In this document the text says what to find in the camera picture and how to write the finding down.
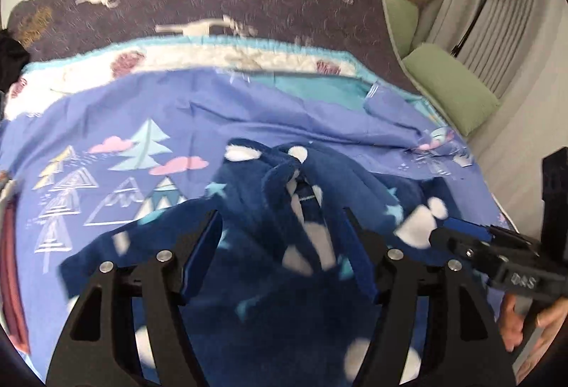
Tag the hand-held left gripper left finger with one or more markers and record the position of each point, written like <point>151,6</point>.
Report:
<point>202,247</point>

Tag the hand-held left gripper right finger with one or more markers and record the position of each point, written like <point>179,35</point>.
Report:
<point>372,251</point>

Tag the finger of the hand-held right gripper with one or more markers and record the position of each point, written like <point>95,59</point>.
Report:
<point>463,228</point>

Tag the navy fleece garment white spots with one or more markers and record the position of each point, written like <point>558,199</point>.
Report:
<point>266,316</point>

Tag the person's right hand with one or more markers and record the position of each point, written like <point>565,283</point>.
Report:
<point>510,325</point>

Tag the blue tree print bed sheet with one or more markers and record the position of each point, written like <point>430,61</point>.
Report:
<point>177,112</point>

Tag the large green cushion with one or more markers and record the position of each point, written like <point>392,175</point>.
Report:
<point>448,87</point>

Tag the pale grey curtain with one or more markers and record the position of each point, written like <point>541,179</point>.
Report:
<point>532,58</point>

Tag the white teal quilted blanket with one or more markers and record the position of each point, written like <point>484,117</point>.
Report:
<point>199,58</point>

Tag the red cloth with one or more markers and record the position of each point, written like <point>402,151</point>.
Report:
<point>11,280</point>

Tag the small green cushion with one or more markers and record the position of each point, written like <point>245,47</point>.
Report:
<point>401,21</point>

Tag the purple deer print blanket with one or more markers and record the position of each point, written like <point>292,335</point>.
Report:
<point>266,5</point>

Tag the dark cloth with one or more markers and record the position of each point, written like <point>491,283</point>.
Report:
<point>11,58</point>

